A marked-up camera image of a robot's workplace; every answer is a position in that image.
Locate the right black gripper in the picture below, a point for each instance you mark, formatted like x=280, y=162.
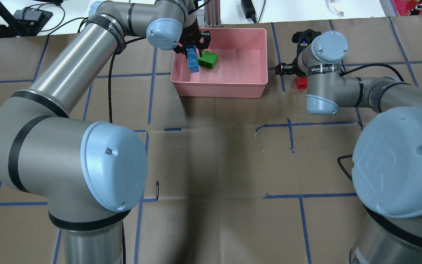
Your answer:
x=294, y=68

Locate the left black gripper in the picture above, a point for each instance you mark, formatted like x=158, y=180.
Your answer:
x=190, y=36

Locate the blue toy block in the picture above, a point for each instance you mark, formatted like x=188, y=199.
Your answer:
x=192, y=58

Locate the green toy block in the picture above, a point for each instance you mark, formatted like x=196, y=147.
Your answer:
x=208, y=59

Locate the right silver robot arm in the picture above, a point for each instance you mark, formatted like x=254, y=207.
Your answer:
x=387, y=171

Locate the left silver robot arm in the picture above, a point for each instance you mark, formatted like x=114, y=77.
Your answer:
x=91, y=173

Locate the pink plastic box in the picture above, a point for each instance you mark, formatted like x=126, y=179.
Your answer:
x=241, y=70

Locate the red toy block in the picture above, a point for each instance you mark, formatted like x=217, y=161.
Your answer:
x=301, y=83

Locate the black power adapter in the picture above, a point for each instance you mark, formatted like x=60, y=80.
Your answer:
x=248, y=9

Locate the brown paper table mat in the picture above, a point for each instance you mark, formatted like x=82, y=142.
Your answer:
x=229, y=180

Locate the red parts tray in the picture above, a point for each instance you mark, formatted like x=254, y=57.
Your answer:
x=405, y=7

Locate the aluminium frame post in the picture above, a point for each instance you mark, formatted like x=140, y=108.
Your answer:
x=212, y=16

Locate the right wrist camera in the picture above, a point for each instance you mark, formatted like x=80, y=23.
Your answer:
x=304, y=38

